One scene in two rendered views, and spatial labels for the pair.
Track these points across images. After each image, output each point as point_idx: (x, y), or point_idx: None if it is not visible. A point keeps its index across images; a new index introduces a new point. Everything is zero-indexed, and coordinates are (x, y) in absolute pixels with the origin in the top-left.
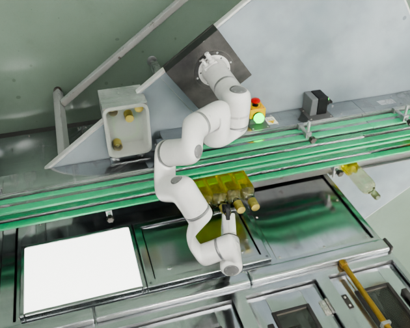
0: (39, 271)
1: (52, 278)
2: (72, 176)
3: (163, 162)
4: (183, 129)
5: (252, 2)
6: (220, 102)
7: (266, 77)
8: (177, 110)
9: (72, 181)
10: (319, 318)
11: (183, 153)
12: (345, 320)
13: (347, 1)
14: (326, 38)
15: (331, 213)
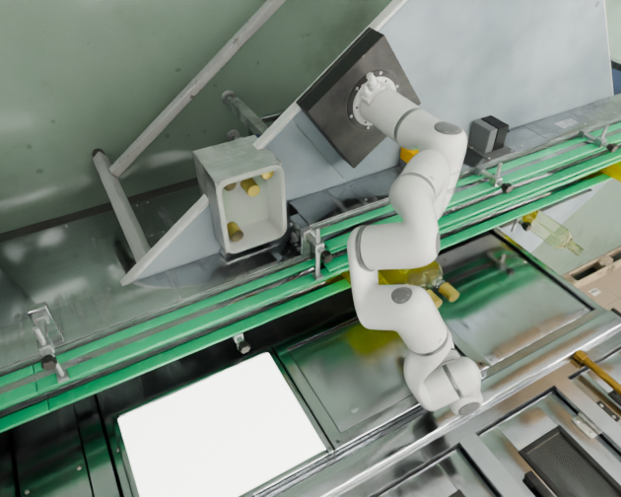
0: (154, 455)
1: (180, 465)
2: (172, 291)
3: (368, 266)
4: (407, 208)
5: None
6: (434, 153)
7: (430, 106)
8: (313, 169)
9: (176, 301)
10: (584, 446)
11: (418, 250)
12: None
13: None
14: (507, 40)
15: (526, 281)
